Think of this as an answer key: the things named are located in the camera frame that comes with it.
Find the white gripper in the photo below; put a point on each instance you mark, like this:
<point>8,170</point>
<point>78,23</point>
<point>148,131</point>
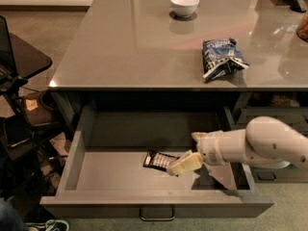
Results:
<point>212,148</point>

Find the black rxbar chocolate wrapper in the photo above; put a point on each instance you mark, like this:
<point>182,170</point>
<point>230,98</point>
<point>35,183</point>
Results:
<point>158,160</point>

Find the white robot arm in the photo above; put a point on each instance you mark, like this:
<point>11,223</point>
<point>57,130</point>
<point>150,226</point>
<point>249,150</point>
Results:
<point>265,142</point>

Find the open grey top drawer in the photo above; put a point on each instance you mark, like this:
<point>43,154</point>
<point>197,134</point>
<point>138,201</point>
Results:
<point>104,176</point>

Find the grey lower right drawer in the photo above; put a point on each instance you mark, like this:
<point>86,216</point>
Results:
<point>288,174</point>

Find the grey middle right drawer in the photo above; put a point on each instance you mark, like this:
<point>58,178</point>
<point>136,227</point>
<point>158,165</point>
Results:
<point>297,118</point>

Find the brown object at counter edge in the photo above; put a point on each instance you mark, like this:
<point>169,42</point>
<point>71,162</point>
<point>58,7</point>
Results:
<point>302,29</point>

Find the dark appliance on counter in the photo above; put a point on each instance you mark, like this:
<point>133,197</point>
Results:
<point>300,6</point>

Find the blue chip bag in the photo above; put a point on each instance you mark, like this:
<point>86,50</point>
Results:
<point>221,57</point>

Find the white ceramic bowl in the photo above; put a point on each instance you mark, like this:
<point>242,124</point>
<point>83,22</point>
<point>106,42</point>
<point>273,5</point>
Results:
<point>184,8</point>

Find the black and white sneaker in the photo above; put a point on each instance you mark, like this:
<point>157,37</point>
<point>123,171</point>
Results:
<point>50,225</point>

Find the person's blue jeans leg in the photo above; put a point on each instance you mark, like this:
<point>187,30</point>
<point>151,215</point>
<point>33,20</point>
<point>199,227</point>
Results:
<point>10,220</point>

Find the black laptop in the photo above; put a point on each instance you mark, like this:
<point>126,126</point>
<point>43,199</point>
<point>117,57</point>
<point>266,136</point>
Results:
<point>7,62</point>

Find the metal drawer handle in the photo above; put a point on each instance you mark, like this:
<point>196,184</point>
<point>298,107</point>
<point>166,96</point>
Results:
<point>157,214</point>

